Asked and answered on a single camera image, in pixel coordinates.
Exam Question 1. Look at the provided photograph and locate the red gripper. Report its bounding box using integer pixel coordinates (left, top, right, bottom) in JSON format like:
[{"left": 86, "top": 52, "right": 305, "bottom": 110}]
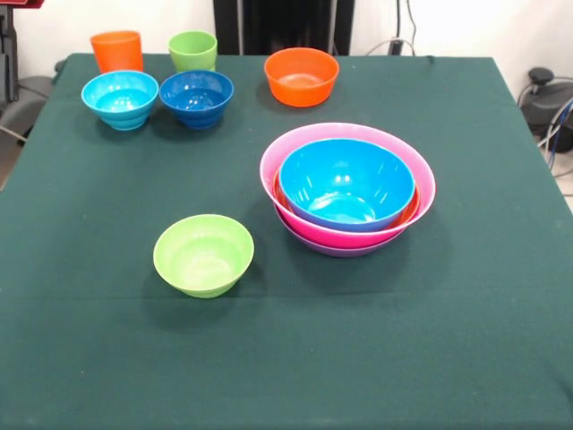
[{"left": 0, "top": 0, "right": 47, "bottom": 105}]

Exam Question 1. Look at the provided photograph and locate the orange cup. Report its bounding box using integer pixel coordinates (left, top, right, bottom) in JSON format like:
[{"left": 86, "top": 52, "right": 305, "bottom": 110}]
[{"left": 90, "top": 30, "right": 144, "bottom": 74}]

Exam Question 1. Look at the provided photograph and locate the small light blue bowl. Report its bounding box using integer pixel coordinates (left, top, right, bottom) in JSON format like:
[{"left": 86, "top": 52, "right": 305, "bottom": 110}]
[{"left": 81, "top": 70, "right": 160, "bottom": 132}]

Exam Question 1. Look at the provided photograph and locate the small dark blue bowl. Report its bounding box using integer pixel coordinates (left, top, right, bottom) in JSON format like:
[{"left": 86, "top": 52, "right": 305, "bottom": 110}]
[{"left": 158, "top": 70, "right": 235, "bottom": 131}]

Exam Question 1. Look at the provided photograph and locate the small green bowl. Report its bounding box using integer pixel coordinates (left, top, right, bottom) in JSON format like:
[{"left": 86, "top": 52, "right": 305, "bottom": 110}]
[{"left": 152, "top": 213, "right": 255, "bottom": 299}]

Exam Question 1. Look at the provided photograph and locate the medium blue bowl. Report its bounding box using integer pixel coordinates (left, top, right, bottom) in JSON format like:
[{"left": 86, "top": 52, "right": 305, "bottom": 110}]
[{"left": 278, "top": 138, "right": 417, "bottom": 233}]

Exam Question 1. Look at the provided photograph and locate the large pink bowl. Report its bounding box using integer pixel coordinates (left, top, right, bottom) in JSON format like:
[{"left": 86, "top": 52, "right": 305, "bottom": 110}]
[{"left": 259, "top": 122, "right": 437, "bottom": 250}]

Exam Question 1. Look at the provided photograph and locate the wide orange bowl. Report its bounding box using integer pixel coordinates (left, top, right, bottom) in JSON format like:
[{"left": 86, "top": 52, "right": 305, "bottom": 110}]
[{"left": 272, "top": 172, "right": 422, "bottom": 234}]

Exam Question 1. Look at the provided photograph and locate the grey wheeled floor base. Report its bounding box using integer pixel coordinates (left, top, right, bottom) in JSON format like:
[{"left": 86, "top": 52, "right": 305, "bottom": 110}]
[
  {"left": 518, "top": 66, "right": 573, "bottom": 135},
  {"left": 0, "top": 75, "right": 57, "bottom": 135}
]

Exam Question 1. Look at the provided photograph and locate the green cup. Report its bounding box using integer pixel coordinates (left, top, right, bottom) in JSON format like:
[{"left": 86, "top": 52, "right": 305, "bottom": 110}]
[{"left": 167, "top": 30, "right": 218, "bottom": 73}]

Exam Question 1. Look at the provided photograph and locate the small deep orange bowl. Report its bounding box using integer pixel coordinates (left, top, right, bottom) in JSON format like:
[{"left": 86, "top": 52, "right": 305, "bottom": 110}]
[{"left": 263, "top": 47, "right": 340, "bottom": 108}]

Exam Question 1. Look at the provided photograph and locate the dark green tablecloth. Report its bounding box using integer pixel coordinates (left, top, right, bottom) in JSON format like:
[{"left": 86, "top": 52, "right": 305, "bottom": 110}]
[{"left": 0, "top": 53, "right": 573, "bottom": 430}]

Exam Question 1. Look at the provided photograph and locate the tangle of floor cables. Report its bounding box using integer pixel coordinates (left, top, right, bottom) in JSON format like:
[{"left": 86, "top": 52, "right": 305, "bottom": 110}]
[{"left": 535, "top": 96, "right": 573, "bottom": 198}]

